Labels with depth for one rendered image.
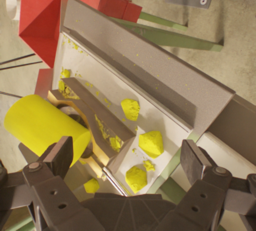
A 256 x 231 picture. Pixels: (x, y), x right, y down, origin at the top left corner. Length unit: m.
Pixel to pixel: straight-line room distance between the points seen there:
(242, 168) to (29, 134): 0.25
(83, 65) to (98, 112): 0.09
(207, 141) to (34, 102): 0.23
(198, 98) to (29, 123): 0.22
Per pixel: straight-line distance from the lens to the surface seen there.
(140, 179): 0.28
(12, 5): 2.68
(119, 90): 0.27
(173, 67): 0.22
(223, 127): 0.26
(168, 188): 0.25
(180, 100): 0.22
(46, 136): 0.26
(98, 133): 0.27
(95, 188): 0.38
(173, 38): 0.63
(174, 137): 0.24
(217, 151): 0.22
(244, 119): 0.26
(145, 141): 0.24
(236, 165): 0.23
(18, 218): 0.38
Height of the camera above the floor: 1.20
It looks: 48 degrees down
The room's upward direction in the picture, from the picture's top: 106 degrees counter-clockwise
